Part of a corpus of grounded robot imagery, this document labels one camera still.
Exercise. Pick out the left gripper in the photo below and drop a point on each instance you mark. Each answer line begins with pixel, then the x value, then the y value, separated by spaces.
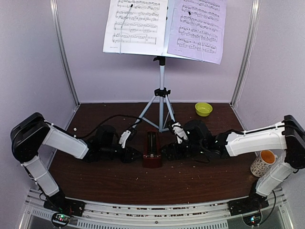
pixel 127 158

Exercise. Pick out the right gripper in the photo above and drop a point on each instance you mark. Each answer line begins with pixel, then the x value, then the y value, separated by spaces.
pixel 168 149

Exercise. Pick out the brown wooden metronome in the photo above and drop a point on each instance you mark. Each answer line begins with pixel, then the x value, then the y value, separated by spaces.
pixel 152 157

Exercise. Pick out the white perforated music stand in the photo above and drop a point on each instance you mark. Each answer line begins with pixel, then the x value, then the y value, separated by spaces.
pixel 165 108

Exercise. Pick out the purple sheet music page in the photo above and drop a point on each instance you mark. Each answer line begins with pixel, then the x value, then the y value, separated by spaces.
pixel 197 30

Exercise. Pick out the white sheet music page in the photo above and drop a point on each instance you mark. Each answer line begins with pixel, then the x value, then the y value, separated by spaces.
pixel 136 27

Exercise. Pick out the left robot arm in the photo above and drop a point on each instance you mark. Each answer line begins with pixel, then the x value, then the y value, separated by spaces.
pixel 34 135

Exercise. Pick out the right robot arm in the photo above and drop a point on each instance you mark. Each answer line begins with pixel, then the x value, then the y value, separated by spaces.
pixel 286 135

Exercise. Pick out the green plastic bowl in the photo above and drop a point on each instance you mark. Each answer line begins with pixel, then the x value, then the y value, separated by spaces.
pixel 203 109

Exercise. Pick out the patterned paper cup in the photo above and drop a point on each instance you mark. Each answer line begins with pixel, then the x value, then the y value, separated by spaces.
pixel 263 163

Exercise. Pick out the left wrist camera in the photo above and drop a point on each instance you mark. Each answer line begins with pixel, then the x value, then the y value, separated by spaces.
pixel 126 136

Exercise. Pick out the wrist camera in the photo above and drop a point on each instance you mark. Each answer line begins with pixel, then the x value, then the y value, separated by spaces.
pixel 126 136
pixel 177 129

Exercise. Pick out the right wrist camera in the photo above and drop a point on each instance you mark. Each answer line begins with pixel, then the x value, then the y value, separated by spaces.
pixel 177 129

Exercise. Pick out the aluminium front rail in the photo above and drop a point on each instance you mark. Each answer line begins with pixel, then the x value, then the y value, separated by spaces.
pixel 208 215

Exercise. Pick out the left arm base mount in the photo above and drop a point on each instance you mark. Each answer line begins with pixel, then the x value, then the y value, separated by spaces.
pixel 63 215

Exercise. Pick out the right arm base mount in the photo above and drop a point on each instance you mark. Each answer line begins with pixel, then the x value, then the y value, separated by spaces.
pixel 250 210

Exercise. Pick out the left aluminium corner post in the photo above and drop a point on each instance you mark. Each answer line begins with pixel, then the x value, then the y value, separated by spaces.
pixel 63 55

